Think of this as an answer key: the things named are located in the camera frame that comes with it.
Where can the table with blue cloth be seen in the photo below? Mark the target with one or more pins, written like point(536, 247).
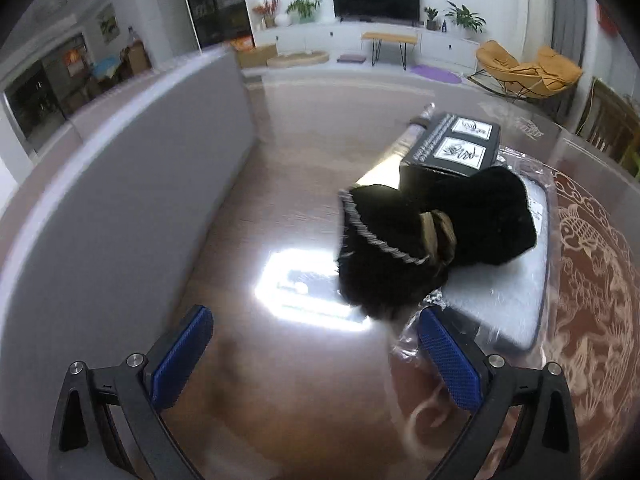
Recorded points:
point(106, 67)

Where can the round white vase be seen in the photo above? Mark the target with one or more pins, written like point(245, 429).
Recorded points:
point(282, 19)

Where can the grey curtain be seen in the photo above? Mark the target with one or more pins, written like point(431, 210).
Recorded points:
point(570, 5)

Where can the oval beige floor cushion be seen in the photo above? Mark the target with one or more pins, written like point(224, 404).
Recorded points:
point(297, 58)

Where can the dark glass display cabinet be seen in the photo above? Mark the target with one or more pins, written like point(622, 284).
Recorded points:
point(215, 0)

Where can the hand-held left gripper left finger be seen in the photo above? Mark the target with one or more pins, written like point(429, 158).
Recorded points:
point(180, 355)

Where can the purple floor mat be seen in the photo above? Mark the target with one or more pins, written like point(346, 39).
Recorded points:
point(435, 73)

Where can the white television cabinet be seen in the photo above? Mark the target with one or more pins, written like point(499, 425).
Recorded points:
point(340, 37)

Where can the orange rocking lounge chair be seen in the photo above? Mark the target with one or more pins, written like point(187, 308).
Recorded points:
point(545, 70)

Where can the black box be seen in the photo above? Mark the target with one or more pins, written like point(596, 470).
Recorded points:
point(425, 180)

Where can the long wrapped tube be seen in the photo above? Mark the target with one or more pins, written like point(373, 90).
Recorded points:
point(400, 145)

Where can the framed wall painting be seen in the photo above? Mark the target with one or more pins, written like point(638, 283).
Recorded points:
point(108, 22)

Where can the bushy green potted plant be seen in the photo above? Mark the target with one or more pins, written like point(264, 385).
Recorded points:
point(302, 7)

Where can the black velvet bow hair clip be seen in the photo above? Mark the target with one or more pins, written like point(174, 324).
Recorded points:
point(385, 240)

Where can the plastic-wrapped grey pad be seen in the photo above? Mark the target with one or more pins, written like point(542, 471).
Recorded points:
point(505, 300)

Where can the purple flat cushion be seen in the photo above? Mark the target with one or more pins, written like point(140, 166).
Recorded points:
point(352, 58)

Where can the red wall hanging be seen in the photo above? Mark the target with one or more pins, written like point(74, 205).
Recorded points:
point(610, 21)

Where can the dark glass sliding door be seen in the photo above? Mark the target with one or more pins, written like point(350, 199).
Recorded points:
point(35, 95)

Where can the white curtain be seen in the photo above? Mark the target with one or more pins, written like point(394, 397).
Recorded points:
point(535, 5)

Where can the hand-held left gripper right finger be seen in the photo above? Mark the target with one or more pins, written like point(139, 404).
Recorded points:
point(447, 355)

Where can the white door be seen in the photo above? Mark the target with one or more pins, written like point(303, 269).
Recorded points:
point(167, 15)

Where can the wooden chair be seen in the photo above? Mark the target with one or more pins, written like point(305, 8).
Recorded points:
point(612, 120)

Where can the large-leaf potted plant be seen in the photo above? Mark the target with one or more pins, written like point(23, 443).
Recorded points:
point(465, 17)

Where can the red flower vase arrangement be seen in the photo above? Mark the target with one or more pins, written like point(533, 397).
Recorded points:
point(266, 10)

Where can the orange printed box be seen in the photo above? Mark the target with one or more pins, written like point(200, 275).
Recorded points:
point(241, 45)

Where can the brown cardboard box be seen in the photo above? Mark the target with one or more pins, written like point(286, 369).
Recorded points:
point(259, 56)

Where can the white partition board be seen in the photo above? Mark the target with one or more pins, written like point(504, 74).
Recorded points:
point(125, 185)

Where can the wooden bench with metal legs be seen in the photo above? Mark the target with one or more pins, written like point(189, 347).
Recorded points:
point(390, 37)

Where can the small potted plant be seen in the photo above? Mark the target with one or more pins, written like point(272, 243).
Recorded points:
point(431, 17)

